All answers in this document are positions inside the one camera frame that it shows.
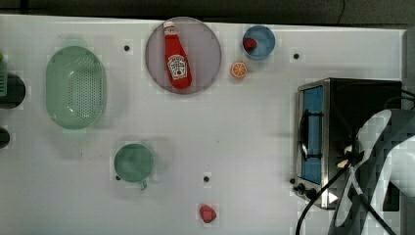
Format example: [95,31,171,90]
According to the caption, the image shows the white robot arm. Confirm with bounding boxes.
[328,110,414,235]

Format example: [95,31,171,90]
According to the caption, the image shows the green cup with handle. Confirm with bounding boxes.
[114,143,155,190]

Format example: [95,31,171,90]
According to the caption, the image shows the red strawberry toy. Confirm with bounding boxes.
[199,205,217,223]

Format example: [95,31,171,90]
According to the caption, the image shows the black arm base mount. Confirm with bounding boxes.
[0,73,25,109]

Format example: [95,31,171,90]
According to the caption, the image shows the red plush ketchup bottle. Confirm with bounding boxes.
[162,21,193,89]

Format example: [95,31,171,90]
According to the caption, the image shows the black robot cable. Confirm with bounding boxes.
[295,163,353,235]

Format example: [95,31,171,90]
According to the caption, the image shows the green perforated colander basket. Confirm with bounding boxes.
[46,46,107,130]

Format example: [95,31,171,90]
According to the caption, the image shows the yellow plush peeled banana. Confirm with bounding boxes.
[336,145,353,168]

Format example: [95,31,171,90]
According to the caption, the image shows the black toaster oven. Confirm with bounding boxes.
[294,77,402,201]

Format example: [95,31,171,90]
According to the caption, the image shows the grey round plate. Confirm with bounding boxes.
[145,17,221,95]

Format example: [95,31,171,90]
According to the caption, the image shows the blue bowl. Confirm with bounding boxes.
[242,25,276,60]

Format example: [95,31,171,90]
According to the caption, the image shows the orange slice toy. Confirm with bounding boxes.
[230,62,248,78]

